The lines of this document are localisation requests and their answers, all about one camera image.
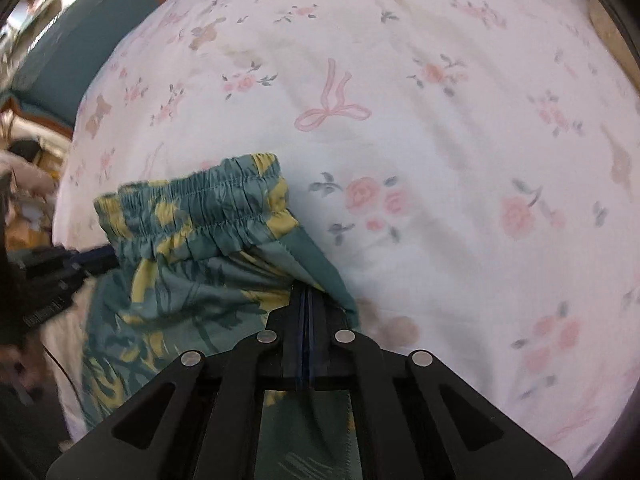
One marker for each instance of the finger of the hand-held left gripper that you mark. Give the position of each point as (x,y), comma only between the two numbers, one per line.
(95,259)

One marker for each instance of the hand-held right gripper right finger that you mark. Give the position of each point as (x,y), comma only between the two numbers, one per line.
(320,332)

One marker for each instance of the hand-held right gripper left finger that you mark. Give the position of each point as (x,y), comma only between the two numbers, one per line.
(294,332)

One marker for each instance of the green yellow floral pants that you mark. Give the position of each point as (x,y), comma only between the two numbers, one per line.
(200,270)

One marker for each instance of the white floral bedsheet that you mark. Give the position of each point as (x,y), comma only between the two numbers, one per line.
(425,160)

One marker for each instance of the teal upholstered headboard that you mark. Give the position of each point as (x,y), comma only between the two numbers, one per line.
(75,45)

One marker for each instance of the wooden bed frame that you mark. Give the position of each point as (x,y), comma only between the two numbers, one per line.
(35,112)

